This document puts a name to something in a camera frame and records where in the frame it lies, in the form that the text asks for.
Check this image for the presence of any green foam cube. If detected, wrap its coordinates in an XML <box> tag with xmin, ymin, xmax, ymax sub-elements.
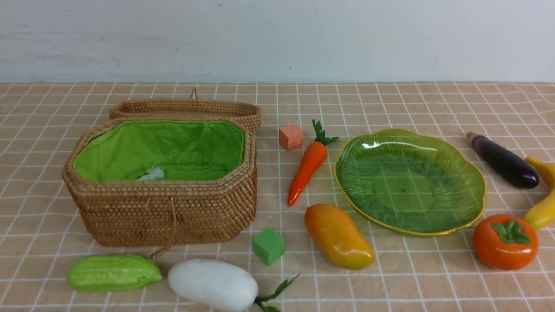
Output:
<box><xmin>252</xmin><ymin>227</ymin><xmax>285</xmax><ymax>266</ymax></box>

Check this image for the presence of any salmon pink foam cube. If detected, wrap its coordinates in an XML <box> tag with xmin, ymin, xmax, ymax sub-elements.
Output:
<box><xmin>279</xmin><ymin>123</ymin><xmax>304</xmax><ymax>151</ymax></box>

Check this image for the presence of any woven wicker basket lid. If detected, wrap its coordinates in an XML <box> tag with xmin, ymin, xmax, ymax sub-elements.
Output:
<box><xmin>109</xmin><ymin>88</ymin><xmax>261</xmax><ymax>132</ymax></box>

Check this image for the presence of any white item inside basket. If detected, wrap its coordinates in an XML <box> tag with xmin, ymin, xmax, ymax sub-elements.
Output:
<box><xmin>136</xmin><ymin>166</ymin><xmax>165</xmax><ymax>180</ymax></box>

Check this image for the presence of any orange persimmon with green calyx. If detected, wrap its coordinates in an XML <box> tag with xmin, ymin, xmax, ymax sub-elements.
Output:
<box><xmin>473</xmin><ymin>214</ymin><xmax>539</xmax><ymax>271</ymax></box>

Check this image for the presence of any green leaf-shaped glass plate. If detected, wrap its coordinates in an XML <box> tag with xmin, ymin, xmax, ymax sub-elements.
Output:
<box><xmin>333</xmin><ymin>129</ymin><xmax>488</xmax><ymax>237</ymax></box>

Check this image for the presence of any woven wicker basket green lining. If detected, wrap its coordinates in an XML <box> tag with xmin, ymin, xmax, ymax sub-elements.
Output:
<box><xmin>62</xmin><ymin>116</ymin><xmax>258</xmax><ymax>248</ymax></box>

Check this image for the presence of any yellow banana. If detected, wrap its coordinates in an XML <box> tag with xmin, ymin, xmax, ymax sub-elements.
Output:
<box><xmin>523</xmin><ymin>156</ymin><xmax>555</xmax><ymax>230</ymax></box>

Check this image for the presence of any green cucumber gourd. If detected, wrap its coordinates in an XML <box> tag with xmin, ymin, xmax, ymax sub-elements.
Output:
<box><xmin>67</xmin><ymin>253</ymin><xmax>163</xmax><ymax>293</ymax></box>

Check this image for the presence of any orange carrot with green top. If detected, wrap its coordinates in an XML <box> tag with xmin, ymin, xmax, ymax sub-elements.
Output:
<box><xmin>287</xmin><ymin>119</ymin><xmax>340</xmax><ymax>207</ymax></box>

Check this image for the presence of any dark purple eggplant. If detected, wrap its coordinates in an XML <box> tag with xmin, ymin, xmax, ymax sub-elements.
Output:
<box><xmin>466</xmin><ymin>132</ymin><xmax>540</xmax><ymax>189</ymax></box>

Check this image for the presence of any white radish with green leaves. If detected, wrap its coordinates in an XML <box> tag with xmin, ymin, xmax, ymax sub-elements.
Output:
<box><xmin>168</xmin><ymin>258</ymin><xmax>295</xmax><ymax>312</ymax></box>

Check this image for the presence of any beige checkered tablecloth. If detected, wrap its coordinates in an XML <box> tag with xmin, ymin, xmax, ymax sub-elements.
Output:
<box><xmin>0</xmin><ymin>81</ymin><xmax>554</xmax><ymax>312</ymax></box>

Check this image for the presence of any yellow orange mango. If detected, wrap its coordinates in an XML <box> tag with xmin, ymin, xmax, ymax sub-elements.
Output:
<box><xmin>304</xmin><ymin>204</ymin><xmax>376</xmax><ymax>270</ymax></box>

